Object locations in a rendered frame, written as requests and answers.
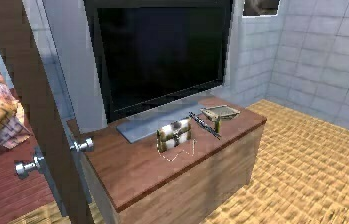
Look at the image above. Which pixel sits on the dark framed wall picture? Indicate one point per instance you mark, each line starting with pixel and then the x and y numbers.
pixel 260 6

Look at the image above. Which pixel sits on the pink checked bed blanket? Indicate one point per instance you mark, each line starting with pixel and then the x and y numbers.
pixel 2 113

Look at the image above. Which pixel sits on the brown wooden room door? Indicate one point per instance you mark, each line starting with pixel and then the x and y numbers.
pixel 32 100

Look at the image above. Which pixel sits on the black flat television set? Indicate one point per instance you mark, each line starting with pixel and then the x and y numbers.
pixel 162 53

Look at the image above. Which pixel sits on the black pen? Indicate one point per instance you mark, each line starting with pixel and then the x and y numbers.
pixel 203 125

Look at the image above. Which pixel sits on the brown wooden television cabinet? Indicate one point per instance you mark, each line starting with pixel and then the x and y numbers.
pixel 168 166

